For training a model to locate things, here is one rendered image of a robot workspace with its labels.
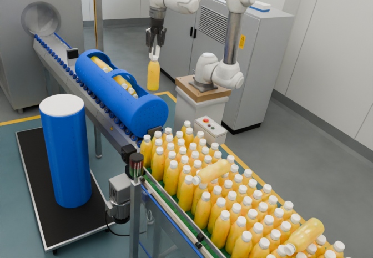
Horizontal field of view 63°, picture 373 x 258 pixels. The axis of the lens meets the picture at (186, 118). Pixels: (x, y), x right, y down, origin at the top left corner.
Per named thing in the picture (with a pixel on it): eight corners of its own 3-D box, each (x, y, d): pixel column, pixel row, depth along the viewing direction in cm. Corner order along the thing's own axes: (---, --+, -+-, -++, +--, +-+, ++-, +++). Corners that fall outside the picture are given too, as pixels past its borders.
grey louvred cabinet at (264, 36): (179, 62, 545) (188, -25, 466) (261, 126, 400) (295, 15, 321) (151, 66, 519) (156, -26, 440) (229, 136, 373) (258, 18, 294)
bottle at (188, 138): (184, 160, 190) (187, 136, 180) (178, 153, 195) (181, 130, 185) (193, 156, 194) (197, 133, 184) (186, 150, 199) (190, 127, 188)
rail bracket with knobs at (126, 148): (133, 155, 190) (134, 142, 184) (139, 161, 185) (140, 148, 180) (119, 160, 184) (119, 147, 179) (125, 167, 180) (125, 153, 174)
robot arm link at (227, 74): (221, 77, 243) (245, 88, 233) (209, 86, 233) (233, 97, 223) (234, -25, 195) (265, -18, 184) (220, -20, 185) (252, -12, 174)
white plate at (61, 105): (84, 114, 197) (84, 115, 198) (83, 92, 219) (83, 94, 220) (37, 116, 189) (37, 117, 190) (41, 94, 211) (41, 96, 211)
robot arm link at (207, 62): (201, 73, 253) (206, 48, 241) (220, 81, 244) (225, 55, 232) (190, 78, 241) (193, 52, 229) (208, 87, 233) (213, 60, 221)
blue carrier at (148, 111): (108, 78, 261) (107, 46, 245) (167, 130, 207) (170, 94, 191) (76, 85, 245) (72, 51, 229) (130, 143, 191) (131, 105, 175)
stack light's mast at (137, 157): (138, 175, 148) (139, 150, 139) (145, 183, 144) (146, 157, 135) (126, 180, 144) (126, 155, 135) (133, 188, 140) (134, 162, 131)
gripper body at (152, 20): (159, 14, 170) (158, 30, 175) (146, 15, 165) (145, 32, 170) (167, 18, 165) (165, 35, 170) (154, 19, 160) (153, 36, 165)
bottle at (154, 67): (149, 84, 191) (150, 56, 182) (159, 86, 191) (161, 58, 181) (145, 89, 185) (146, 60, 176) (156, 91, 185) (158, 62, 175)
